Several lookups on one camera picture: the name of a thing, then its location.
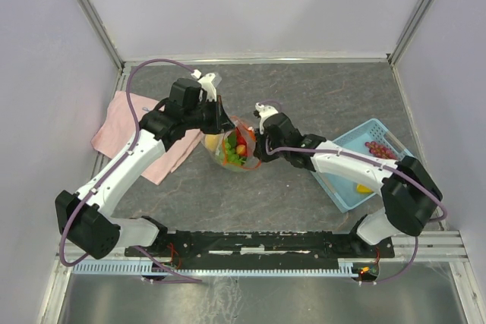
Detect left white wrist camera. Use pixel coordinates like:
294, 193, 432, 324
191, 69, 222, 102

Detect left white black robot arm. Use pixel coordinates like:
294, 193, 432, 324
55, 73, 235, 260

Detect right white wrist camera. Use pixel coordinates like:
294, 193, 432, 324
254, 102, 279, 120

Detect clear orange zip top bag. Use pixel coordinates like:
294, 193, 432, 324
201, 116, 261, 172

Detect pink folded cloth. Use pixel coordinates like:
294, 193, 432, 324
91, 91, 203, 185

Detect red strawberries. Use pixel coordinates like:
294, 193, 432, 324
226, 129, 248, 157

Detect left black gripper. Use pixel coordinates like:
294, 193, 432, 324
184, 95, 235, 135

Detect yellow pear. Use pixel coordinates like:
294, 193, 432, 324
204, 134, 220, 153

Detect red grape bunch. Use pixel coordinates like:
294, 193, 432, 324
364, 141, 397, 160

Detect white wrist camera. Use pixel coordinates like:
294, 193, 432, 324
191, 69, 222, 102
254, 102, 279, 120

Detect light blue plastic basket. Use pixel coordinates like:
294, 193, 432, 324
312, 118, 412, 213

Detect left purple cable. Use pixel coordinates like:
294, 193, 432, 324
59, 58, 197, 267

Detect green grape bunch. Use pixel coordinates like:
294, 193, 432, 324
216, 138, 248, 166

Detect yellow starfruit slice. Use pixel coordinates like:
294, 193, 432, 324
356, 184, 373, 194

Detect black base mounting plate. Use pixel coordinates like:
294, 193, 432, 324
146, 231, 395, 269

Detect light blue cable duct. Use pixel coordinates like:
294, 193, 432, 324
72, 259, 361, 278

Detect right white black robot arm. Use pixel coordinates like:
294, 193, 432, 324
254, 105, 447, 256

